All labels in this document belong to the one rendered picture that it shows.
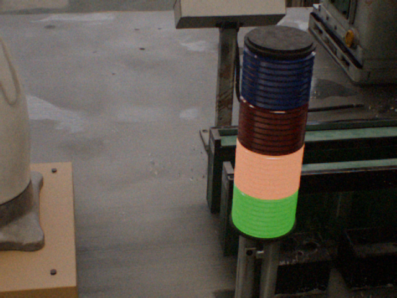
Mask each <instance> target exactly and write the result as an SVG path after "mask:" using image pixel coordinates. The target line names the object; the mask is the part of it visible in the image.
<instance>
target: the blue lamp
mask: <svg viewBox="0 0 397 298"><path fill-rule="evenodd" d="M243 48H244V49H243V62H242V73H241V76H242V77H241V89H240V93H241V96H242V97H243V98H244V99H245V100H247V101H249V102H250V103H252V104H254V105H256V106H258V107H261V108H264V109H270V110H289V109H295V108H297V107H300V106H304V105H305V104H306V103H307V102H308V101H309V100H310V93H311V83H312V77H313V69H314V67H313V65H314V59H315V53H316V50H315V51H313V52H312V53H310V54H309V55H307V56H304V57H301V58H296V59H289V60H283V59H274V58H267V57H264V56H260V55H258V54H256V53H254V52H252V51H251V50H250V49H249V48H248V47H247V46H246V45H245V44H243Z"/></svg>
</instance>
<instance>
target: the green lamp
mask: <svg viewBox="0 0 397 298"><path fill-rule="evenodd" d="M297 195H298V189H297V191H296V192H295V193H294V194H292V195H291V196H288V197H285V198H282V199H271V200H269V199H259V198H256V197H252V196H250V195H247V194H245V193H243V192H242V191H240V190H239V189H238V187H237V186H236V184H235V182H234V190H233V208H232V218H233V223H234V224H235V226H236V227H237V228H238V229H239V230H240V231H242V232H244V233H246V234H248V235H252V236H254V237H261V238H272V237H279V236H281V235H284V234H286V233H287V232H289V231H290V230H291V229H292V227H293V224H294V221H295V212H296V206H297Z"/></svg>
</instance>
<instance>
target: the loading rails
mask: <svg viewBox="0 0 397 298"><path fill-rule="evenodd" d="M237 135H238V126H237V125H227V126H214V127H209V141H208V169H207V196H206V199H207V202H208V206H209V209H210V212H211V213H220V221H219V232H218V239H219V242H220V243H221V247H222V250H223V254H224V256H235V255H238V247H239V234H237V233H236V232H235V231H234V230H233V229H232V228H231V225H230V213H231V211H232V208H233V190H234V172H235V163H236V147H237V146H236V144H237ZM295 218H296V221H297V224H296V228H295V231H294V232H293V233H292V234H294V233H305V232H319V233H320V235H321V237H322V239H323V241H324V243H325V245H326V247H334V246H339V240H340V236H341V233H342V231H343V230H347V229H353V228H374V227H384V226H393V225H397V117H382V118H369V119H346V120H322V121H310V122H307V124H306V134H305V145H304V150H303V155H302V162H301V171H300V181H299V186H298V195H297V206H296V212H295Z"/></svg>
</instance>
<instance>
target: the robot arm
mask: <svg viewBox="0 0 397 298"><path fill-rule="evenodd" d="M43 184H44V182H43V174H42V173H40V172H38V171H31V170H30V127H29V115H28V109H27V101H26V96H25V90H24V84H23V81H22V77H21V75H20V71H19V68H18V66H17V62H16V59H15V58H14V56H13V54H12V52H11V49H10V48H9V46H8V44H7V42H6V41H5V39H4V37H3V36H2V35H1V33H0V251H7V250H19V251H37V250H40V249H42V248H43V247H44V246H45V234H44V232H43V230H42V229H41V227H40V190H41V188H42V187H43Z"/></svg>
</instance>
